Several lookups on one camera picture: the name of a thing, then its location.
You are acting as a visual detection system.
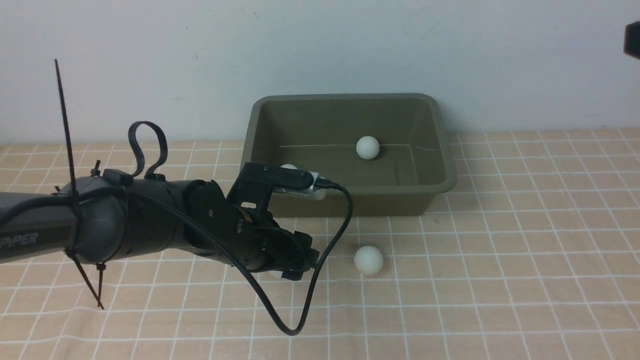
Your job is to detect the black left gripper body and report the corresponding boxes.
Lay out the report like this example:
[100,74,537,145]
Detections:
[187,180,294,272]

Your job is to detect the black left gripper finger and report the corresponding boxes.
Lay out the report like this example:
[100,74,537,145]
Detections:
[280,265,313,281]
[293,231,320,271]

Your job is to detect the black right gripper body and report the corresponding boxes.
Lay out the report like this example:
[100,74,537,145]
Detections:
[623,21,640,60]

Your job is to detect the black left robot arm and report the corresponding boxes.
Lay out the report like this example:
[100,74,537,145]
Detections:
[0,178,320,281]

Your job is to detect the olive green plastic bin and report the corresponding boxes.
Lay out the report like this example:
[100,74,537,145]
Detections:
[241,93,458,217]

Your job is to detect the beige checkered tablecloth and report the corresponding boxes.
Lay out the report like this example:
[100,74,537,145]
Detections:
[0,128,640,360]

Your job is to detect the black left camera cable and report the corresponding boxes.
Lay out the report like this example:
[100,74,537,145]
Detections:
[0,181,354,336]

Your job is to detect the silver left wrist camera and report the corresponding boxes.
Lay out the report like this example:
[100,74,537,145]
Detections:
[226,162,328,216]

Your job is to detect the black cable tie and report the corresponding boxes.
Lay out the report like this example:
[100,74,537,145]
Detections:
[54,58,106,310]

